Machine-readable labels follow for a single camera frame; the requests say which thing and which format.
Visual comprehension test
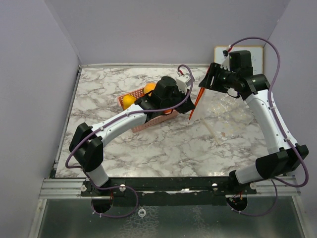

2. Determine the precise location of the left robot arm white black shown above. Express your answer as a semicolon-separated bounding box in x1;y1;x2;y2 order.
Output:
69;74;195;196

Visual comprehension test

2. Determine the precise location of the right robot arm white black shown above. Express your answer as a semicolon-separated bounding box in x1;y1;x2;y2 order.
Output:
199;50;309;194

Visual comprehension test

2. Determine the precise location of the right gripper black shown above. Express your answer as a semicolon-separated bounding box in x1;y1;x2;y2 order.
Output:
199;62;237;93

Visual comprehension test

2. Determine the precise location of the small orange tangerine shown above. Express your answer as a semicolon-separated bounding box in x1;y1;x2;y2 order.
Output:
122;95;136;110

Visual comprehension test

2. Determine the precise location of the clear bag white zipper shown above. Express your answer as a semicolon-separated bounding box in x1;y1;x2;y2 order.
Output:
199;92;254;145

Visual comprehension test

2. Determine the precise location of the small whiteboard wooden frame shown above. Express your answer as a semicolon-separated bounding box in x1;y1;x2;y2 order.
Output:
214;46;264;75

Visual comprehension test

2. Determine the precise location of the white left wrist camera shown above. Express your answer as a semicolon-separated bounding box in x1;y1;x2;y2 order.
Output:
175;72;191;94

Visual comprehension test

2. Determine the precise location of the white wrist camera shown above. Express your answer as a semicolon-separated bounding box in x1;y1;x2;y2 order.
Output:
175;72;191;94
221;55;230;70

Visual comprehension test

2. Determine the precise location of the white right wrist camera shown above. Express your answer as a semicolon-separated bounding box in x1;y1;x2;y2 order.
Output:
221;55;230;70

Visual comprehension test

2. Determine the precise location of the clear bag red zipper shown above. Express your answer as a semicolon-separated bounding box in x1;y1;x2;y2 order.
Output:
188;88;209;124

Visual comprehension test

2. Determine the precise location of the yellow orange peach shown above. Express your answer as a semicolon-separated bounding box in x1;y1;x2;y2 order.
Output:
143;83;156;94

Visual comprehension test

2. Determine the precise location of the pink plastic basket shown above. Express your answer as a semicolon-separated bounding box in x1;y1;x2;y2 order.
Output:
116;87;181;133

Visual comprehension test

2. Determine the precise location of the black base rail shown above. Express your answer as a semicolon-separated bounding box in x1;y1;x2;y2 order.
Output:
81;177;256;207

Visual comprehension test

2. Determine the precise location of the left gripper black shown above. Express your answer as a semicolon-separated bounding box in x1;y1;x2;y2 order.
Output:
161;86;196;115

